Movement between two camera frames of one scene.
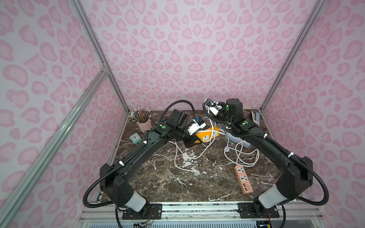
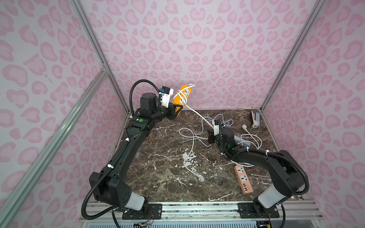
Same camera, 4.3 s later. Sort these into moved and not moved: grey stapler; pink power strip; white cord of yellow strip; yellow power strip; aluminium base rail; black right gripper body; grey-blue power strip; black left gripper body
Moved: white cord of yellow strip; black left gripper body; black right gripper body; yellow power strip
Not moved: pink power strip; grey-blue power strip; aluminium base rail; grey stapler
